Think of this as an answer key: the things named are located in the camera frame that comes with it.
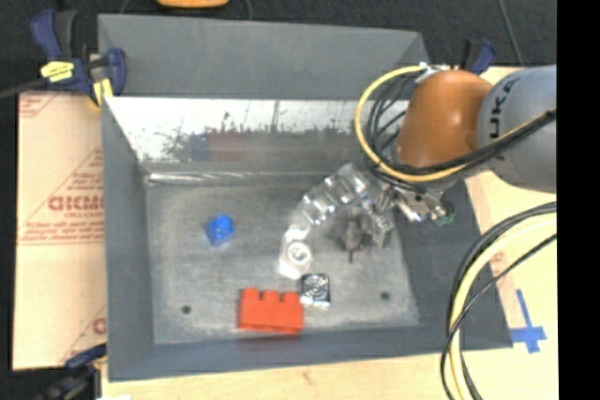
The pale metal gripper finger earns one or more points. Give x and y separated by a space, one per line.
384 230
379 201

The dark grey toy animal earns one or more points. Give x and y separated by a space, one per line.
352 233

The clear plastic bottle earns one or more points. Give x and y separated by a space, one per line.
328 197

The small silver square box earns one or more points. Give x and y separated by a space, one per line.
316 290

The red building block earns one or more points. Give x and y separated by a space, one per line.
271 312

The small blue building block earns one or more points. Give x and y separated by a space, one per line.
219 230

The grey metal bin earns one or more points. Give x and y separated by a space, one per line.
197 61

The brown cardboard board red print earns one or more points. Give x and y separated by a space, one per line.
56 285

